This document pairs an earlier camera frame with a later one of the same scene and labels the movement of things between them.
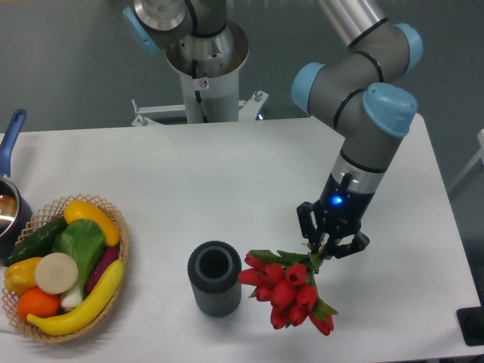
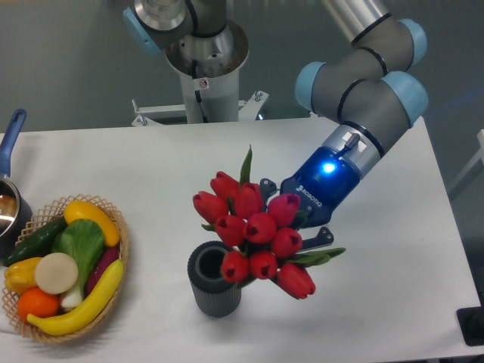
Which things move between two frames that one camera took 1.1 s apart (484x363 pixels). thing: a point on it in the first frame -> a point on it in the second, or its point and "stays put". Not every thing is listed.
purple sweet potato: (110, 255) stays put
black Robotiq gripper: (339, 212) -> (324, 183)
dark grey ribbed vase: (213, 268) stays put
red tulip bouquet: (285, 281) -> (259, 234)
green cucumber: (37, 244) stays put
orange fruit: (37, 302) stays put
